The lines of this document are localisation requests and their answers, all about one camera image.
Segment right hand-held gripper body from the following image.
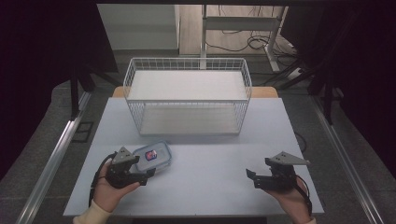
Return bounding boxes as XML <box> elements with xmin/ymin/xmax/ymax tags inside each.
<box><xmin>254</xmin><ymin>150</ymin><xmax>311</xmax><ymax>191</ymax></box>

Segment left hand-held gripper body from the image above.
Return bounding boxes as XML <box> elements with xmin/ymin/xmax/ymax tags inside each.
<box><xmin>106</xmin><ymin>147</ymin><xmax>149</xmax><ymax>189</ymax></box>

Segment clear container with blue lid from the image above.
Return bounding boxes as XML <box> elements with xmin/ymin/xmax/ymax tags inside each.
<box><xmin>133</xmin><ymin>140</ymin><xmax>173</xmax><ymax>174</ymax></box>

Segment person's left hand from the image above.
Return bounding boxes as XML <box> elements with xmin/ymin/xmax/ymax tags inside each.
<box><xmin>92</xmin><ymin>161</ymin><xmax>141</xmax><ymax>214</ymax></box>

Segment person's right hand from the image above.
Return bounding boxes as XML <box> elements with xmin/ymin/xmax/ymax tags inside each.
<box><xmin>264</xmin><ymin>175</ymin><xmax>309</xmax><ymax>224</ymax></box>

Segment wooden chair back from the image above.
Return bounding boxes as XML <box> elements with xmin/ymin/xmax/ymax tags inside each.
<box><xmin>111</xmin><ymin>86</ymin><xmax>279</xmax><ymax>99</ymax></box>

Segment white power strip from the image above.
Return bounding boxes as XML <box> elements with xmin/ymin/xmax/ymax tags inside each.
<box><xmin>285</xmin><ymin>66</ymin><xmax>303</xmax><ymax>80</ymax></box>

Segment black tripod stand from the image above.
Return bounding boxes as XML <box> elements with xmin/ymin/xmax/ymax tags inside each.
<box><xmin>306</xmin><ymin>12</ymin><xmax>359</xmax><ymax>125</ymax></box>
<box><xmin>68</xmin><ymin>63</ymin><xmax>124</xmax><ymax>121</ymax></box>

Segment dark curtain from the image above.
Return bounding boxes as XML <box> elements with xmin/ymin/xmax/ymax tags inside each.
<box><xmin>279</xmin><ymin>4</ymin><xmax>396</xmax><ymax>180</ymax></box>
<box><xmin>0</xmin><ymin>0</ymin><xmax>120</xmax><ymax>181</ymax></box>

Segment white cabinet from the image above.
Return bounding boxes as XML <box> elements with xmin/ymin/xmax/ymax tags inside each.
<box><xmin>96</xmin><ymin>3</ymin><xmax>181</xmax><ymax>51</ymax></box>

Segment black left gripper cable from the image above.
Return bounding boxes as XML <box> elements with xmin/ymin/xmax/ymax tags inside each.
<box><xmin>88</xmin><ymin>151</ymin><xmax>119</xmax><ymax>208</ymax></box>

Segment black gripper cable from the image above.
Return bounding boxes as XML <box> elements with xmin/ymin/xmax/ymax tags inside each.
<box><xmin>293</xmin><ymin>175</ymin><xmax>314</xmax><ymax>217</ymax></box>
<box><xmin>88</xmin><ymin>151</ymin><xmax>119</xmax><ymax>208</ymax></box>

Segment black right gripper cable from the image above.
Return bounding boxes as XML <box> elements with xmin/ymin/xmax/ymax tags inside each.
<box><xmin>293</xmin><ymin>175</ymin><xmax>314</xmax><ymax>217</ymax></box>

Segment metal floor rail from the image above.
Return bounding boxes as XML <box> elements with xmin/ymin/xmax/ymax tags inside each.
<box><xmin>14</xmin><ymin>91</ymin><xmax>93</xmax><ymax>224</ymax></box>
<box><xmin>309</xmin><ymin>92</ymin><xmax>386</xmax><ymax>224</ymax></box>

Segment white wire basket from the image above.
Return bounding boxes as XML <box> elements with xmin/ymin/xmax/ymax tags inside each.
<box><xmin>122</xmin><ymin>57</ymin><xmax>253</xmax><ymax>137</ymax></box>

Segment black floor cables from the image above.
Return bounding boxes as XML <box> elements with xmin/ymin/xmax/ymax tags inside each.
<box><xmin>205</xmin><ymin>4</ymin><xmax>302</xmax><ymax>87</ymax></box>

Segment white metal desk frame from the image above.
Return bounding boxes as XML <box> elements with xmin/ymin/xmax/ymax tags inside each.
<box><xmin>200</xmin><ymin>4</ymin><xmax>288</xmax><ymax>73</ymax></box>

